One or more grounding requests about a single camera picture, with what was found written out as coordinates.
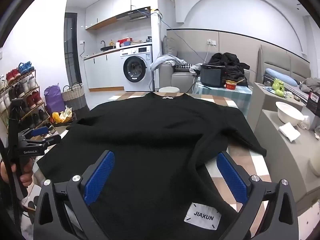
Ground black knit sweater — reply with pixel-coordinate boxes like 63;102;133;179
37;92;267;240

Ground grey crumpled clothing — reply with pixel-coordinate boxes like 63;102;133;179
299;77;320;94

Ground black cardboard box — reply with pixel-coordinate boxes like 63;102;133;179
306;91;320;115

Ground white bowl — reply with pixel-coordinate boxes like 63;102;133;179
275;101;305;127

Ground teal table cover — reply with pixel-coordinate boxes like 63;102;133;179
194;77;253;118

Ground white kitchen cabinets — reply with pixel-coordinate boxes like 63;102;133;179
84;0;151;31
83;52;125;92

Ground beige padded headboard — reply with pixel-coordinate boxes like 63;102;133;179
257;44;312;83

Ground light grey garment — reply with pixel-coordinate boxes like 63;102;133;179
150;54;188;72

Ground dark glass door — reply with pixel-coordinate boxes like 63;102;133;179
64;12;81;87

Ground purple bag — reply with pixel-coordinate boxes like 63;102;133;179
44;83;66;114

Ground shoe rack with shoes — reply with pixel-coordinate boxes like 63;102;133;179
0;61;52;133

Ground grey sofa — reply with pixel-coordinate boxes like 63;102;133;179
157;60;252;93

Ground striped grey cushion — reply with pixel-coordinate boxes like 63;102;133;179
162;35;178;57

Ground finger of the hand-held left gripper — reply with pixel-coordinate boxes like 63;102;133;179
23;134;62;147
21;126;50;140

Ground dark power cable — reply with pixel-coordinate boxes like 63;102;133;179
150;9;210;67

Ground woven laundry basket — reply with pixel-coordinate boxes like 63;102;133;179
61;82;90;113

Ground metal shoe rack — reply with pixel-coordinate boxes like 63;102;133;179
0;67;54;140

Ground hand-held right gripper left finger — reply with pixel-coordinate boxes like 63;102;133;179
34;150;115;240

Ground white lower kitchen cabinets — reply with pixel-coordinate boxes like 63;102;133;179
83;52;125;92

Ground blue pillow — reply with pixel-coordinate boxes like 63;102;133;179
265;68;299;87

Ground white upper kitchen cabinets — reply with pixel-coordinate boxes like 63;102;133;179
84;0;151;31

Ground white washing machine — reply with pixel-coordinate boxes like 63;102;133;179
119;44;153;92

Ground houndstooth pillow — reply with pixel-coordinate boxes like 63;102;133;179
174;64;198;72

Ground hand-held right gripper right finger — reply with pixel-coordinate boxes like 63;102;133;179
216;151;300;240

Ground white folded towel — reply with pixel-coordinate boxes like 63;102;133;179
278;122;301;142

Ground grey low cabinet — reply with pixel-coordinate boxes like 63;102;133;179
254;109;320;217
246;81;308;133

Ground green toy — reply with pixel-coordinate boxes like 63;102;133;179
272;78;286;98

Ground person's left hand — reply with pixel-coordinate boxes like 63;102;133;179
0;158;35;187

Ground white round stool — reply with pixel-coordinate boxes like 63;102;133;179
159;87;180;96

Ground tray of yellow snack bags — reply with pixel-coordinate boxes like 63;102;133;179
50;107;76;127

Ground black strap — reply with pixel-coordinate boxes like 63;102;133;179
0;139;22;233

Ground pile of black clothes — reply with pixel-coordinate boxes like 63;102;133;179
208;52;250;87

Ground black range hood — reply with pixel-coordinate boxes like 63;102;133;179
116;6;152;22

